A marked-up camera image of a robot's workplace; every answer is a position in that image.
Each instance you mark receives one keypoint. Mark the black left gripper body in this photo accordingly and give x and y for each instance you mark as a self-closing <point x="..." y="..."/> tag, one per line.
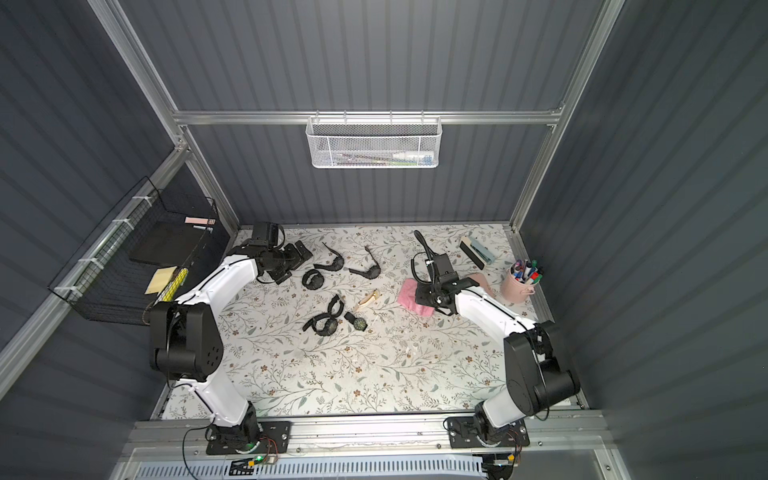
<point x="293" y="257"/>

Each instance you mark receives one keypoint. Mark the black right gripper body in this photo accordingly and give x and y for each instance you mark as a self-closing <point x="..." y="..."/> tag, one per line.
<point x="437" y="264"/>

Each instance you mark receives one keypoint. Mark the pink cloth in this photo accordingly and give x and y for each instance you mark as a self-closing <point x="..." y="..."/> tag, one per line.
<point x="407" y="299"/>

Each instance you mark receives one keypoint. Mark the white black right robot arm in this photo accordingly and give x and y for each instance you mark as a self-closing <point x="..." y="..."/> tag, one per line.
<point x="537" y="364"/>

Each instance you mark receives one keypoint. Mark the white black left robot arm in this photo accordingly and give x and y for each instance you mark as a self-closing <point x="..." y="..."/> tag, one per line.
<point x="186" y="345"/>

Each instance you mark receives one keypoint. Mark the green dial watch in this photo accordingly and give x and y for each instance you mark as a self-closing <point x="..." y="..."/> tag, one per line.
<point x="358" y="323"/>

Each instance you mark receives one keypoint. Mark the pink case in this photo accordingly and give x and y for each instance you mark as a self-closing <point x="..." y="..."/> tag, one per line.
<point x="482" y="281"/>

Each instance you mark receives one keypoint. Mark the pink pen cup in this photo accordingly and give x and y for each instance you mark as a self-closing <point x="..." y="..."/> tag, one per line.
<point x="514" y="291"/>

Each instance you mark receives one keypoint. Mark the coloured markers bunch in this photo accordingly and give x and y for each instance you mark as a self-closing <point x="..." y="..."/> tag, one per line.
<point x="527" y="272"/>

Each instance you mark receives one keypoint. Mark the black notebook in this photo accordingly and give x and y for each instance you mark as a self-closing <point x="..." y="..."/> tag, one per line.
<point x="169" y="244"/>

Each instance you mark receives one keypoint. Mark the yellow sticky note pad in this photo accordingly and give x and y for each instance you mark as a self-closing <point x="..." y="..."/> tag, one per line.
<point x="160" y="279"/>

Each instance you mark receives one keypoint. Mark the beige strap watch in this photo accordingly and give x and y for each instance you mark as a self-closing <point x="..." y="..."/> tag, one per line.
<point x="368" y="300"/>

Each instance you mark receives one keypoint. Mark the black narrow strap watch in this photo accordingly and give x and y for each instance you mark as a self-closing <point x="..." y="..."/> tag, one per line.
<point x="336" y="306"/>

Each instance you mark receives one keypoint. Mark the white wire basket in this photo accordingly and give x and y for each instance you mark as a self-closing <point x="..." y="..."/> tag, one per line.
<point x="385" y="144"/>

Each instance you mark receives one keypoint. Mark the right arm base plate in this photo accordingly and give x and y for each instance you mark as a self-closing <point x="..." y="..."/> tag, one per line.
<point x="467" y="432"/>

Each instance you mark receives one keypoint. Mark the black wire basket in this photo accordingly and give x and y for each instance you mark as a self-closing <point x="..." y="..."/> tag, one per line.
<point x="101" y="283"/>

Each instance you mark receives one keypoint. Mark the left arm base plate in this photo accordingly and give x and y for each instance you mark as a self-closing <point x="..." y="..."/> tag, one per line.
<point x="266" y="437"/>

